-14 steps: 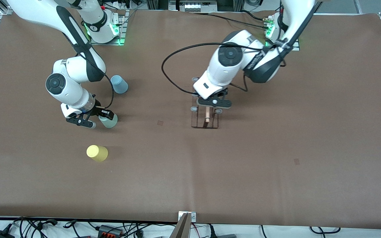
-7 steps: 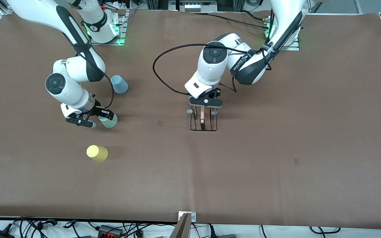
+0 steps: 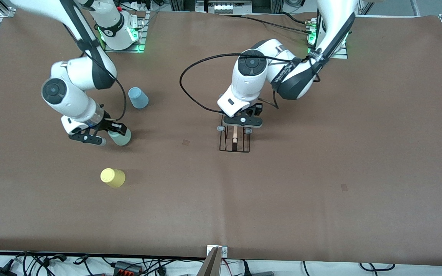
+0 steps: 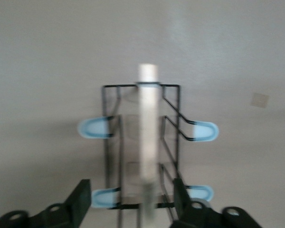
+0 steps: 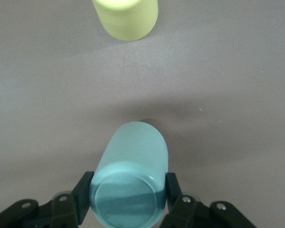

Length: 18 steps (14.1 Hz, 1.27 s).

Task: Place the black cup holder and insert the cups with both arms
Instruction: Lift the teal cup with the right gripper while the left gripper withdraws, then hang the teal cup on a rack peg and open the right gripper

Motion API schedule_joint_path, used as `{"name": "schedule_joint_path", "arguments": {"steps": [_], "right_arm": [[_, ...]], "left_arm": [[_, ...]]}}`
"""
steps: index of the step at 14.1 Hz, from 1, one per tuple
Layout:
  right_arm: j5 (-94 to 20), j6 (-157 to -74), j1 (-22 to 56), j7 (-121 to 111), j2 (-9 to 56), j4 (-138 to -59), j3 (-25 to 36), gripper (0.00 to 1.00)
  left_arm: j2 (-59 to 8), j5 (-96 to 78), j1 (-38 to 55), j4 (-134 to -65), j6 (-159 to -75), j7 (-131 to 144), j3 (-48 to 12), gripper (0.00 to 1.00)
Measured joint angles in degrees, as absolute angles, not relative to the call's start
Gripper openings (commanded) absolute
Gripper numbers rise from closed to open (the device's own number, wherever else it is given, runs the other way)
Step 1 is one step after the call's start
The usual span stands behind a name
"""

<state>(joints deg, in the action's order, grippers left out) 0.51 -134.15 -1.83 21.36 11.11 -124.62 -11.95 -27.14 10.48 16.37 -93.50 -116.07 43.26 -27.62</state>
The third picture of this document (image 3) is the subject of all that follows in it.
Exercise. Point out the yellow cup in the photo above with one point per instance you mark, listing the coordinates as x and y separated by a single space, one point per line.
115 179

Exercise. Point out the brown table mat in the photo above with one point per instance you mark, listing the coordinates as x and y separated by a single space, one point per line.
282 211

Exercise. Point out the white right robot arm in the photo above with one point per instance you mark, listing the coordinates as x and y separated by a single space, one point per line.
71 73

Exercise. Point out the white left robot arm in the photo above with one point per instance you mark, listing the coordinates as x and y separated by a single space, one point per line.
251 80

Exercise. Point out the pale green cup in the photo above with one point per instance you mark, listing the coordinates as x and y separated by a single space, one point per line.
123 140

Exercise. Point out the black orange connector block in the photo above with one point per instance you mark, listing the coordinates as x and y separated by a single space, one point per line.
127 267

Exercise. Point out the silver metal bracket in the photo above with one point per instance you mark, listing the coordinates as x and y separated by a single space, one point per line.
225 251

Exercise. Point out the black metal frame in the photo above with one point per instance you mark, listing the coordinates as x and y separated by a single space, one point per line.
202 5

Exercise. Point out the grey metal bar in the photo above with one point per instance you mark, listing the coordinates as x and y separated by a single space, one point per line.
210 266

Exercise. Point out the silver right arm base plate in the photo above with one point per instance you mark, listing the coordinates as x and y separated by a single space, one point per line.
141 30

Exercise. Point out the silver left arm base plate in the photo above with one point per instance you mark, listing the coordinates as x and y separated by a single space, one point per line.
342 55

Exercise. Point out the light blue cup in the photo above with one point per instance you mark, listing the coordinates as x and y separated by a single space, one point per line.
139 99

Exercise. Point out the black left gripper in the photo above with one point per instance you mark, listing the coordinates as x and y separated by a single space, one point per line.
257 109

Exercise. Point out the black power adapter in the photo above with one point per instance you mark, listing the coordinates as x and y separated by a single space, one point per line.
0 272

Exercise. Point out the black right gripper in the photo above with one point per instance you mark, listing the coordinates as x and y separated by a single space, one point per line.
108 122

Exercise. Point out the white socket strip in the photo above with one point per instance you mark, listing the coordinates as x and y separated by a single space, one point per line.
223 7

